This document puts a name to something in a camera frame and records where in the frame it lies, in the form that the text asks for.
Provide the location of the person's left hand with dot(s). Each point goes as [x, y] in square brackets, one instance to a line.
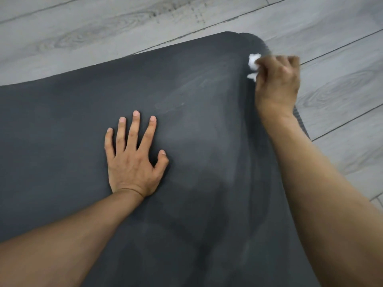
[131, 170]

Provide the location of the person's right hand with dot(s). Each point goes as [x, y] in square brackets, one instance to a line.
[278, 89]

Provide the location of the white tissue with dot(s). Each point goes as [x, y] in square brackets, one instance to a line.
[252, 62]

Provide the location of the dark grey yoga mat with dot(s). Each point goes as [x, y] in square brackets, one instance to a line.
[74, 116]

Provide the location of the person's right forearm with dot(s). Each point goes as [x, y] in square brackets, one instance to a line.
[329, 206]

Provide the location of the person's left forearm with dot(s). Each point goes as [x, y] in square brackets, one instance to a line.
[60, 242]

